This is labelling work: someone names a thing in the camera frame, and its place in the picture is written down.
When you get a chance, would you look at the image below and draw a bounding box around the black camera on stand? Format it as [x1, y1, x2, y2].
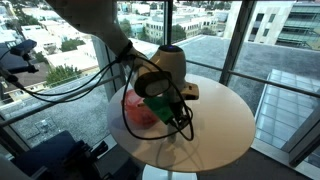
[9, 39, 38, 57]

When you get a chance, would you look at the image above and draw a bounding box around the dark horizontal window rail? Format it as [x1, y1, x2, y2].
[184, 59, 320, 99]

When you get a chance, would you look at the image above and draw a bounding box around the long black cable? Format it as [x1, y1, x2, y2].
[0, 61, 122, 105]
[13, 59, 120, 98]

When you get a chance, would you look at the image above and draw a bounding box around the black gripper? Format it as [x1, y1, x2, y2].
[168, 99, 189, 133]

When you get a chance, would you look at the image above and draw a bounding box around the orange plastic bag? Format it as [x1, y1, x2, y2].
[121, 89, 161, 129]

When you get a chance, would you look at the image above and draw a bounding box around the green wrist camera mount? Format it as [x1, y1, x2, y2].
[143, 95, 176, 125]

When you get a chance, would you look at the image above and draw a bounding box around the black camera stand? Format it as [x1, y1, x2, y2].
[0, 53, 40, 84]

